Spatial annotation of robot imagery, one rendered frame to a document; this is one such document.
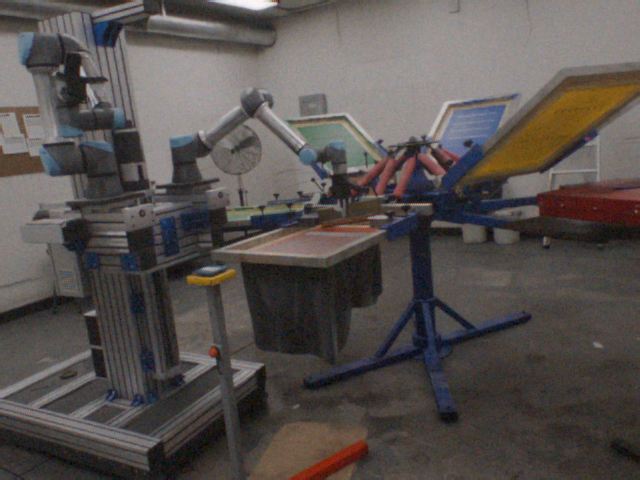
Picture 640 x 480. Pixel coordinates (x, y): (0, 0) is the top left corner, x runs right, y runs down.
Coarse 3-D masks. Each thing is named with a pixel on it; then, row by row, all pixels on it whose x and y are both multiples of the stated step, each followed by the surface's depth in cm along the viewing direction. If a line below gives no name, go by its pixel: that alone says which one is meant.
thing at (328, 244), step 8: (368, 232) 250; (320, 240) 243; (328, 240) 242; (336, 240) 240; (344, 240) 238; (352, 240) 236; (304, 248) 230; (312, 248) 229; (320, 248) 227; (328, 248) 225; (336, 248) 223
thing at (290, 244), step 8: (304, 232) 266; (280, 240) 253; (288, 240) 251; (296, 240) 249; (304, 240) 247; (312, 240) 246; (264, 248) 239; (272, 248) 237; (280, 248) 236; (288, 248) 234; (296, 248) 232
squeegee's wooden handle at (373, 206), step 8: (368, 200) 252; (376, 200) 249; (328, 208) 266; (352, 208) 258; (360, 208) 255; (368, 208) 253; (376, 208) 250; (320, 216) 270; (328, 216) 267; (336, 216) 264; (352, 216) 259
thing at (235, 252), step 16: (352, 224) 274; (368, 224) 268; (256, 240) 246; (368, 240) 220; (224, 256) 224; (240, 256) 218; (256, 256) 213; (272, 256) 209; (288, 256) 204; (304, 256) 200; (320, 256) 197; (336, 256) 200
